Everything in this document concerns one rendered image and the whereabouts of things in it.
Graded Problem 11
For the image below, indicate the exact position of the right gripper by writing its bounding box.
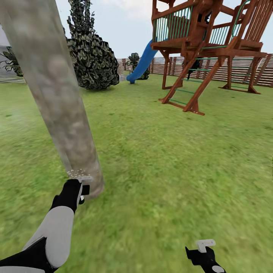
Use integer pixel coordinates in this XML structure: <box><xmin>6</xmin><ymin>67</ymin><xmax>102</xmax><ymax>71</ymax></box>
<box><xmin>185</xmin><ymin>247</ymin><xmax>215</xmax><ymax>265</ymax></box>

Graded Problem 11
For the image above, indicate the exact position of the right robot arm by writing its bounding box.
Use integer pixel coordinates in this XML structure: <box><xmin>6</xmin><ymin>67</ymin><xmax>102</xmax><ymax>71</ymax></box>
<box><xmin>185</xmin><ymin>239</ymin><xmax>226</xmax><ymax>273</ymax></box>

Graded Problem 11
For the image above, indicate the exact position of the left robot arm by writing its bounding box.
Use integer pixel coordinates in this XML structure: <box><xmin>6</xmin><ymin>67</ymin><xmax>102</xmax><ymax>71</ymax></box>
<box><xmin>0</xmin><ymin>176</ymin><xmax>93</xmax><ymax>273</ymax></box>

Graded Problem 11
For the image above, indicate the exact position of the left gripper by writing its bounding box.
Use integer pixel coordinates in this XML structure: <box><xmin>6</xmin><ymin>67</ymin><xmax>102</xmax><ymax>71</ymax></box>
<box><xmin>81</xmin><ymin>185</ymin><xmax>89</xmax><ymax>196</ymax></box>

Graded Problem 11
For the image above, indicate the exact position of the pesticide atomizer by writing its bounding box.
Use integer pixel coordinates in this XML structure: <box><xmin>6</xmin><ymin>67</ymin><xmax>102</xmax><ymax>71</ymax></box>
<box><xmin>79</xmin><ymin>195</ymin><xmax>86</xmax><ymax>204</ymax></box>

